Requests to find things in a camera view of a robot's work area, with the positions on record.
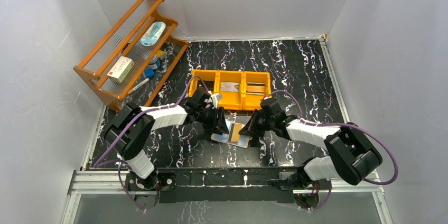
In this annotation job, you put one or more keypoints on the orange wooden shelf rack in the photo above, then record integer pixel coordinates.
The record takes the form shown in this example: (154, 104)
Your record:
(136, 36)

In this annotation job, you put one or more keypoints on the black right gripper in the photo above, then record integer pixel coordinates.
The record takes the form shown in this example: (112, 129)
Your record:
(258, 122)

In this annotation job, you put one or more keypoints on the yellow small block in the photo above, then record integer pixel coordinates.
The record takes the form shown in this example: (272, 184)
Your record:
(161, 54)

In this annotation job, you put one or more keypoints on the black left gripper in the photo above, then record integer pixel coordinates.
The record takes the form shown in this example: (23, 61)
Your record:
(213, 119)

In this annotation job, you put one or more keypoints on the light blue oval case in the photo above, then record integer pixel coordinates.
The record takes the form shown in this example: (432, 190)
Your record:
(153, 33)

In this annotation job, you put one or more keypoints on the silver card in tray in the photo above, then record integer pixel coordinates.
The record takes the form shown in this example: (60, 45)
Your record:
(229, 86)

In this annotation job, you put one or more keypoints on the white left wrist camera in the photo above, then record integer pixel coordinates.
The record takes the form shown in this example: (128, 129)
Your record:
(215, 98)

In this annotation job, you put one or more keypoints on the blue white tape roll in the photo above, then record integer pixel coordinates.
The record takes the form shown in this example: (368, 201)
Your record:
(155, 63)

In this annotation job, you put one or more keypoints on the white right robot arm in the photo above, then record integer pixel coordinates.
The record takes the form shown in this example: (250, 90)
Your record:
(350, 154)

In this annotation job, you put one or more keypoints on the blue cube block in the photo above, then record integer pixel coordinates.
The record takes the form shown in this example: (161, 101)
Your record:
(148, 73)

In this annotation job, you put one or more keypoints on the yellow three-compartment plastic tray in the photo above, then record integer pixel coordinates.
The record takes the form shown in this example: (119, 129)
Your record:
(232, 100)

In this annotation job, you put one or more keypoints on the white red-print box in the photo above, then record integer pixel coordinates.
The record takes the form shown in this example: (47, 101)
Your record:
(120, 69)

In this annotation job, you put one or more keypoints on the white marker pen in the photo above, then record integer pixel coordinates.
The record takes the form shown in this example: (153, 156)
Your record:
(140, 84)

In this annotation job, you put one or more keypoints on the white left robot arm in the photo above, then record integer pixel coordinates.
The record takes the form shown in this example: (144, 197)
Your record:
(129, 130)

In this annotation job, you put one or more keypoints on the white leather card holder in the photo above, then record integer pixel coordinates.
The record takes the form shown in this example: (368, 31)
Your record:
(223, 138)

